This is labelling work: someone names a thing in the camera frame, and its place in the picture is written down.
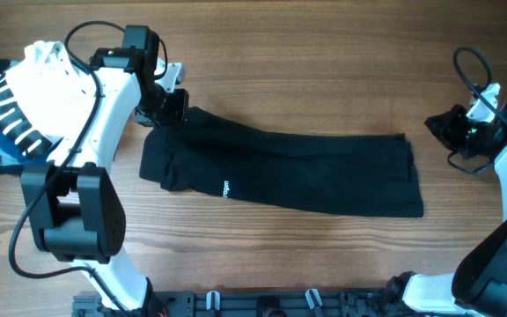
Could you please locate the black t-shirt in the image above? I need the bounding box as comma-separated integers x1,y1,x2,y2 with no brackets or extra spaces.
139,107,424,217

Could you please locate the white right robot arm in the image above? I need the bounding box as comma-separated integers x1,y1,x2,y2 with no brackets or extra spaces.
381,84,507,316

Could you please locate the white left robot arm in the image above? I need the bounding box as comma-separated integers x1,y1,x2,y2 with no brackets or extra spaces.
8,25,188,316

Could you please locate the black white striped garment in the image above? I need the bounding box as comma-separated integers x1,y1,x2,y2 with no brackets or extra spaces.
0,74,54,161

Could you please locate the blue garment in pile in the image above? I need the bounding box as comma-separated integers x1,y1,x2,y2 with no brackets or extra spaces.
0,57,96,166

